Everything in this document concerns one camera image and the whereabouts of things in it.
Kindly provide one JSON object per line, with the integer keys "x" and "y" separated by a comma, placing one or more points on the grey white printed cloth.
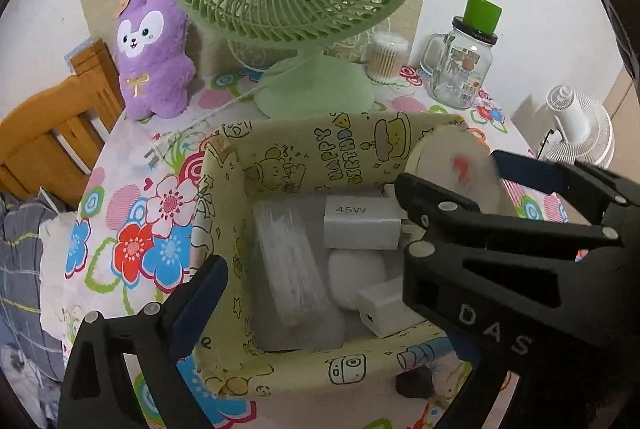
{"x": 20, "y": 379}

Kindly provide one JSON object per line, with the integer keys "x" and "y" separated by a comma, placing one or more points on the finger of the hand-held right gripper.
{"x": 530, "y": 174}
{"x": 460, "y": 224}

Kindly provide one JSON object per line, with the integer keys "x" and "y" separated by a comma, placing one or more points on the yellow cartoon storage box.
{"x": 225, "y": 234}

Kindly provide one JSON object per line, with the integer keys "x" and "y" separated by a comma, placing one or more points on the cotton swab container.
{"x": 385, "y": 59}

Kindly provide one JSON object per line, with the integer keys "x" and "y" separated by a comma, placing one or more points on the grey blue plaid quilt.
{"x": 20, "y": 269}

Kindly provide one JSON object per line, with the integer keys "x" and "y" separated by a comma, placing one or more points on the small white fan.
{"x": 580, "y": 124}

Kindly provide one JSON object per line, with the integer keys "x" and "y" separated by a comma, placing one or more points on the blue patterned sticker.
{"x": 80, "y": 49}

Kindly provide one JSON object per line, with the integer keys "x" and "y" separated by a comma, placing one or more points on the floral tablecloth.
{"x": 135, "y": 209}

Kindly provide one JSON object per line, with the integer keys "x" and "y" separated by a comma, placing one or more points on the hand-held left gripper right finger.
{"x": 467, "y": 401}

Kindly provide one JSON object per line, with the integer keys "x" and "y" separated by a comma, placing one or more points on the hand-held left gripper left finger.
{"x": 197, "y": 304}

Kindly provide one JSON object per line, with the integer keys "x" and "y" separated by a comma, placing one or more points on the large white charger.
{"x": 355, "y": 221}

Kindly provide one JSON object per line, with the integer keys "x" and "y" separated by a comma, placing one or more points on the purple plush toy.
{"x": 152, "y": 74}

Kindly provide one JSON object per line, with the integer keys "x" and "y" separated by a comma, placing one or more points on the small white adapter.
{"x": 387, "y": 311}

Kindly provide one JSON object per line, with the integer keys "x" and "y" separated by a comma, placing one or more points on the glass jar mug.
{"x": 460, "y": 74}

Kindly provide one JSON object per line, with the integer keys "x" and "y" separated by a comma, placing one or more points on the wooden chair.
{"x": 45, "y": 134}

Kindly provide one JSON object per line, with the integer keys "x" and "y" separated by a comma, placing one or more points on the round cream cartoon compact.
{"x": 450, "y": 164}

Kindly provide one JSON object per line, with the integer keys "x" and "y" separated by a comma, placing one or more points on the small black object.
{"x": 414, "y": 384}

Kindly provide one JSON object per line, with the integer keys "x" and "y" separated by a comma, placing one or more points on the white round case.
{"x": 355, "y": 274}

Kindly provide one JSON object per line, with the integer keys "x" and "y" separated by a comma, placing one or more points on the green plastic cup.
{"x": 482, "y": 14}

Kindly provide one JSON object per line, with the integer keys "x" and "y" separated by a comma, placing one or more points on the clear plastic packet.
{"x": 295, "y": 269}

